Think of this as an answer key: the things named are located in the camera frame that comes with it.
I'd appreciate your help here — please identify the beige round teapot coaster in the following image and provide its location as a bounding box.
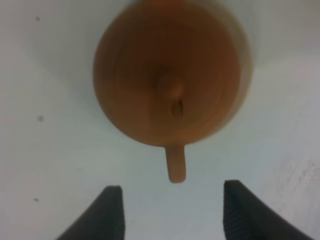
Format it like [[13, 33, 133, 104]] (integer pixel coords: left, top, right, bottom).
[[212, 0, 253, 118]]

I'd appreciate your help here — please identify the brown clay teapot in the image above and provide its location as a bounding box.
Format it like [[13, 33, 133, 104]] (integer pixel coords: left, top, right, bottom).
[[93, 0, 240, 184]]

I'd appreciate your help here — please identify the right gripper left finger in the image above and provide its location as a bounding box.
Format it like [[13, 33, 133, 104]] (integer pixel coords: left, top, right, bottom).
[[58, 186, 125, 240]]

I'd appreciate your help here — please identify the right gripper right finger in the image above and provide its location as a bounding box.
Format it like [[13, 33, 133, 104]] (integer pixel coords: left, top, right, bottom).
[[223, 180, 311, 240]]

